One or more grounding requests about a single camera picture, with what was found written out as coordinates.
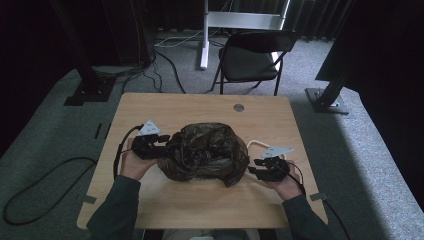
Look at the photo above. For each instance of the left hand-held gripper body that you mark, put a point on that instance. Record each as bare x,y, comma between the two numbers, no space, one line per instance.
145,146

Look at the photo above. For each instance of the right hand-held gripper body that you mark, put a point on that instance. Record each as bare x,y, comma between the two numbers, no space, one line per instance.
276,170

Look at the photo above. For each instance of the black plastic trash bag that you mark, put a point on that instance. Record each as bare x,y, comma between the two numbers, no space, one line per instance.
203,150

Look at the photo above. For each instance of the person's left hand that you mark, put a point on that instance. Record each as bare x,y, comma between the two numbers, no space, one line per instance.
135,166

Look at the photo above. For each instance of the person's right hand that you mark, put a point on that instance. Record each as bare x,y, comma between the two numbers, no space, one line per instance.
290,188

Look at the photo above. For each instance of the black tape strip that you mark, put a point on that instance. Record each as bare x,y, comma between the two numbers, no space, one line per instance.
98,131
108,130

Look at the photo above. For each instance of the grey tape piece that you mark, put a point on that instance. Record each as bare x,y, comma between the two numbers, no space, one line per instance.
319,196
89,199

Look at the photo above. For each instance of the round grey table grommet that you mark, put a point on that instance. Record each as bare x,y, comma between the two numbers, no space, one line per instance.
238,107

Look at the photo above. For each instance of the black metal stand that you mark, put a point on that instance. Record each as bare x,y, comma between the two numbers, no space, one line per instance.
88,90
328,100

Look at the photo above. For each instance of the black folding chair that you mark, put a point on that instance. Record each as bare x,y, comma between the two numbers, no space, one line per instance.
248,63

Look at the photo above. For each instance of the dark curtain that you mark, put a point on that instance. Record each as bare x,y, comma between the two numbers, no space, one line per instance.
310,16

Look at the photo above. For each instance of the white metal stand frame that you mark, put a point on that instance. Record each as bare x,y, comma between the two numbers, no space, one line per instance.
240,20

